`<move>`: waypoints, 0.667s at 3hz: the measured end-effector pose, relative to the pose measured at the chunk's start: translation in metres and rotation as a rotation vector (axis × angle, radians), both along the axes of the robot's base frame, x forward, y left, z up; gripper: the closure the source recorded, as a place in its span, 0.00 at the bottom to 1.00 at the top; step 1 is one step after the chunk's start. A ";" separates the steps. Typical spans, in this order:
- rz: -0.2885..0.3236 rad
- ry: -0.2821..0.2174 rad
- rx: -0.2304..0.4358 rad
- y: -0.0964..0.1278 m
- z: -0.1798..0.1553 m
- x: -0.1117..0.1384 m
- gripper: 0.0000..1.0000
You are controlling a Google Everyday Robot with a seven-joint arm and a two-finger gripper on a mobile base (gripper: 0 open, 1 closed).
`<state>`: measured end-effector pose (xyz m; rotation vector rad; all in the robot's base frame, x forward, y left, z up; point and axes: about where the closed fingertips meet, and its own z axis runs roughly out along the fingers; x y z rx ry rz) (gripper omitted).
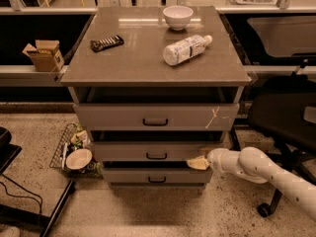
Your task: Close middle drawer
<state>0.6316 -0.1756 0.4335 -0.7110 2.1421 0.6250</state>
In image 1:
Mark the beige bowl in basket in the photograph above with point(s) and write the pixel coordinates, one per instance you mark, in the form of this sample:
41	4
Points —
79	159

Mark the grey drawer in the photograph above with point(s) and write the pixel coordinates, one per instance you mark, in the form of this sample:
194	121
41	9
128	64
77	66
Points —
154	173
152	145
174	117

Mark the black snack bar wrapper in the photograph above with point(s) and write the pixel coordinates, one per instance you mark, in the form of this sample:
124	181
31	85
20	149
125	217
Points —
106	43

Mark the white bowl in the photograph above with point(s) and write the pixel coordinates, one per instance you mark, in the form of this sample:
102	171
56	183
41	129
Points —
177	17

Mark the black wire basket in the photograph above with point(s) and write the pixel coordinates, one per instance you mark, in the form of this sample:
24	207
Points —
64	149

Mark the black desk leg frame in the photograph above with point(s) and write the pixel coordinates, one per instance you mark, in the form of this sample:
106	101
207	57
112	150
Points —
21	218

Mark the grey bottom drawer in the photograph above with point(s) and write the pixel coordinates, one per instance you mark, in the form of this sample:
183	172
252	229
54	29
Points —
154	173

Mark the open cardboard box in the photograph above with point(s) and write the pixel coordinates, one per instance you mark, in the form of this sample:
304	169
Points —
45	55

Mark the grey top drawer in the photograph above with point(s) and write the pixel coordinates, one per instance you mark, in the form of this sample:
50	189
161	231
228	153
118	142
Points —
174	117

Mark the padded gripper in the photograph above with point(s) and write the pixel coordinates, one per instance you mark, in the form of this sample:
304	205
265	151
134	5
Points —
214	161

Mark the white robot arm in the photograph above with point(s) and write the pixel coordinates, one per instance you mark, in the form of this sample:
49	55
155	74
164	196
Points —
255	166

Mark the grey drawer cabinet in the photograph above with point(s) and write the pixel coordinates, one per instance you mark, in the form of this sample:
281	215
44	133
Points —
136	72

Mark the clear plastic water bottle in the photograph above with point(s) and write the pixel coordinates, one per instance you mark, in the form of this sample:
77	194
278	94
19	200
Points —
185	49

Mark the black office chair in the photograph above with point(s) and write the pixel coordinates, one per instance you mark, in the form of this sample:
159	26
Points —
284	110

